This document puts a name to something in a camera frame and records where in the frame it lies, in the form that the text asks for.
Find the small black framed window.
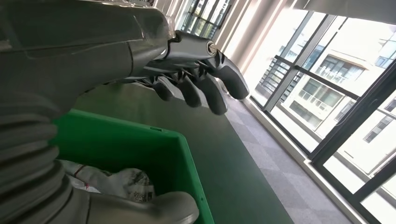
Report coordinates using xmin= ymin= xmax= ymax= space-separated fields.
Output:
xmin=181 ymin=0 xmax=232 ymax=40

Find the green plastic basket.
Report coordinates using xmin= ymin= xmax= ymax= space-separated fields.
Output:
xmin=49 ymin=108 xmax=216 ymax=224

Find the pale building outside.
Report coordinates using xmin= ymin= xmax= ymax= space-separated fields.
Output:
xmin=260 ymin=18 xmax=396 ymax=224

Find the large black framed window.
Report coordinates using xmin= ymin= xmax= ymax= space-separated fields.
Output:
xmin=249 ymin=9 xmax=396 ymax=224

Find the grey plastic mailer package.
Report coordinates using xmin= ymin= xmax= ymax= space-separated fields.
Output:
xmin=58 ymin=159 xmax=156 ymax=203

